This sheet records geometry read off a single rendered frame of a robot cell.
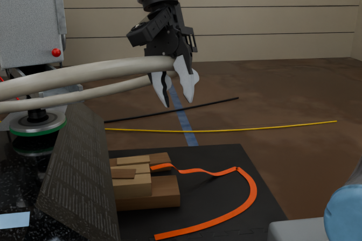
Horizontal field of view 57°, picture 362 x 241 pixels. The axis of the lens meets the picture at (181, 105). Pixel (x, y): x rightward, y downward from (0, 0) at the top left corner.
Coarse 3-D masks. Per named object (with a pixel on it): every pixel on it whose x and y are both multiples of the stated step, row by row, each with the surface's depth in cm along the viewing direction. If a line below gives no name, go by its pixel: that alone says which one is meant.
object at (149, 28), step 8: (152, 16) 61; (160, 16) 61; (168, 16) 63; (144, 24) 58; (152, 24) 58; (160, 24) 60; (136, 32) 57; (144, 32) 56; (152, 32) 57; (136, 40) 57; (144, 40) 57
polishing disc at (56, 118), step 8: (48, 112) 145; (56, 112) 145; (16, 120) 136; (24, 120) 136; (48, 120) 136; (56, 120) 136; (64, 120) 138; (16, 128) 129; (24, 128) 129; (32, 128) 129; (40, 128) 129; (48, 128) 131
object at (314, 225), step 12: (276, 228) 78; (288, 228) 78; (300, 228) 78; (312, 228) 78; (324, 228) 78; (276, 240) 75; (288, 240) 74; (300, 240) 74; (312, 240) 74; (324, 240) 74
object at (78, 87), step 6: (48, 66) 125; (12, 72) 130; (18, 72) 116; (78, 84) 98; (48, 90) 109; (54, 90) 109; (60, 90) 109; (66, 90) 109; (72, 90) 103; (78, 90) 98; (30, 96) 104; (36, 96) 95; (42, 96) 92; (72, 102) 97; (78, 102) 98; (42, 108) 93
